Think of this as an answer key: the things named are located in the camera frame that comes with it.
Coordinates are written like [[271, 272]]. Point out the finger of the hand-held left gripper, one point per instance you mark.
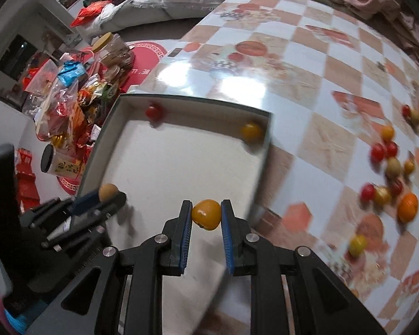
[[85, 200], [106, 211]]

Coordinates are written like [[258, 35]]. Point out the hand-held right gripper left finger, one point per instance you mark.
[[185, 240]]

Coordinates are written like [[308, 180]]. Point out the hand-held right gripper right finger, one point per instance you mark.
[[227, 242]]

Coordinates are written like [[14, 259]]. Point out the white shallow cardboard box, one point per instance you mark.
[[181, 167]]

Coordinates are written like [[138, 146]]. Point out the red cherry tomato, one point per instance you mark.
[[153, 111], [396, 186], [406, 111], [367, 192], [377, 152], [391, 149]]

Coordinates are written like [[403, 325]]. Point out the jar with black lid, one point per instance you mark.
[[61, 165]]

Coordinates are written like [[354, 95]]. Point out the pile of snack packets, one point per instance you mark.
[[73, 97]]

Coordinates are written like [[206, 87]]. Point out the yellow cherry tomato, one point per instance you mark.
[[408, 166], [387, 132], [358, 245], [382, 196]]

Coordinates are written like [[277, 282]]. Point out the black television screen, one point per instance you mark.
[[17, 56]]

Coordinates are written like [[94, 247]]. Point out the red round mat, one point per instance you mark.
[[143, 59]]

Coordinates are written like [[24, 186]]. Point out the plastic jar with yellow lid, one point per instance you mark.
[[113, 50]]

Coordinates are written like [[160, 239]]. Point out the checkered printed tablecloth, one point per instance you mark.
[[300, 76]]

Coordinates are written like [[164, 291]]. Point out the large orange kumquat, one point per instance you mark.
[[407, 207]]

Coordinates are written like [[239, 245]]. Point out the white sofa cushion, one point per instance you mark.
[[160, 3]]

